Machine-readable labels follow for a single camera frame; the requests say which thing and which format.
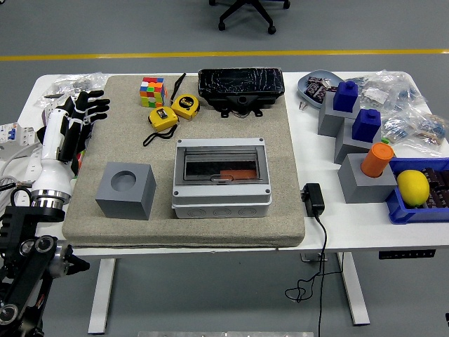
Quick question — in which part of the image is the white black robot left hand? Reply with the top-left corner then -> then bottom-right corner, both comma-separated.
32,90 -> 111,193

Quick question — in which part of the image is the grey junction box clear lid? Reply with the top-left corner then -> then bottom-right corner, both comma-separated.
171,138 -> 273,219

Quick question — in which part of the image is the orange cylinder battery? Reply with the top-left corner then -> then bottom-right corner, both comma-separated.
360,142 -> 395,178
220,169 -> 256,179

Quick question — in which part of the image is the white circuit breaker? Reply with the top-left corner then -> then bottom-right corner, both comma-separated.
0,121 -> 39,147

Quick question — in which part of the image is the white purple packet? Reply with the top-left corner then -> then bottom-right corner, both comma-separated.
41,94 -> 57,126

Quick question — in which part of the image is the black table control panel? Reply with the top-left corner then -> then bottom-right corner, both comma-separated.
378,249 -> 437,260

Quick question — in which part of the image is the grey block with round hole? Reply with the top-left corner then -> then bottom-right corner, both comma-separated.
95,161 -> 157,221

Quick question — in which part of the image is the white table leg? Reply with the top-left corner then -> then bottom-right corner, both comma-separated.
336,251 -> 371,326
87,258 -> 116,334

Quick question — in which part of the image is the clear bag of parts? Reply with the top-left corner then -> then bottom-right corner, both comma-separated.
352,70 -> 427,113
380,105 -> 449,157
36,72 -> 108,108

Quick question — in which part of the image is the blue plastic bin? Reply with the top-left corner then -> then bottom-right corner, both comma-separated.
384,157 -> 449,225

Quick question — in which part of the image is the dark components pile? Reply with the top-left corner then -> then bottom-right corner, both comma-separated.
420,167 -> 449,211

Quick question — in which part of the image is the large colourful puzzle cube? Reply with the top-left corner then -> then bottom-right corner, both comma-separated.
139,77 -> 168,109

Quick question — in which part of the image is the yellow lemon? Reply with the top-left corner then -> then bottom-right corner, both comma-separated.
396,169 -> 431,207

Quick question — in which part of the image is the yellow tape measure black label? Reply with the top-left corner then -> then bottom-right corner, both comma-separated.
170,93 -> 201,122

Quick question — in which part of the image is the black power adapter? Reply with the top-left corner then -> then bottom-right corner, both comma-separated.
300,183 -> 326,218

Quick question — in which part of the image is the grey-brown fabric mat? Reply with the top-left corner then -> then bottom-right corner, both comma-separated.
62,74 -> 306,249

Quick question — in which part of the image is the blue block with knob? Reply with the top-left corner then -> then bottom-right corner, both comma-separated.
333,80 -> 359,113
351,108 -> 382,143

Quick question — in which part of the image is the black plastic tray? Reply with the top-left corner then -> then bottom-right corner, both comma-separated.
198,67 -> 285,119

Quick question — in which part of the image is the black office chair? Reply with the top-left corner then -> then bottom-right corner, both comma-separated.
208,0 -> 291,35

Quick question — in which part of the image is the dark candy wrapper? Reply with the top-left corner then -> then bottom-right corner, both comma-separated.
304,83 -> 329,105
307,76 -> 334,89

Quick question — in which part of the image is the blue-grey oval dish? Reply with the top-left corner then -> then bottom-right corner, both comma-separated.
297,70 -> 347,110

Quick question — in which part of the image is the white coiled cable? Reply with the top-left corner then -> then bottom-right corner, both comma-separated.
0,143 -> 39,187

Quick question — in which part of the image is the yellow tape measure with strap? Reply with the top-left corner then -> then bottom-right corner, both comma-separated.
142,107 -> 180,147

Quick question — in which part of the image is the black adapter cord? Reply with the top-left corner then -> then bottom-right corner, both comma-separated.
284,214 -> 344,337

